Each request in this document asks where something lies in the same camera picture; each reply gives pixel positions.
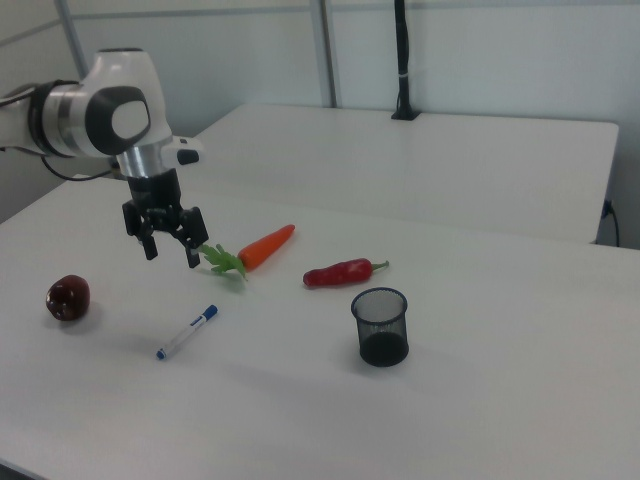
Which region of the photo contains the red toy chili pepper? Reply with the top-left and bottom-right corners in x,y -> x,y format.
302,257 -> 391,290

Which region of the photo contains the white marker with blue cap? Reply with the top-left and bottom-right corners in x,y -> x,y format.
155,303 -> 220,362

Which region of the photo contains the dark red toy apple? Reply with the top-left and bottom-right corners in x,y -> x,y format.
45,274 -> 92,323

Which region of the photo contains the black pole with clamp base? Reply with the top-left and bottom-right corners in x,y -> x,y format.
390,0 -> 421,122

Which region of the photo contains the orange toy carrot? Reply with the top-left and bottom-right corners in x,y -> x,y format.
197,223 -> 297,282

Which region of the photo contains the black mesh pen cup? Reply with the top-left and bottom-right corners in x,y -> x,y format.
349,286 -> 411,368

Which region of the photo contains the black cable on table edge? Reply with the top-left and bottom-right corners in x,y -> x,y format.
601,198 -> 622,248

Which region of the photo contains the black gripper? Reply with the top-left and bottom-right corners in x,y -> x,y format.
121,167 -> 210,270

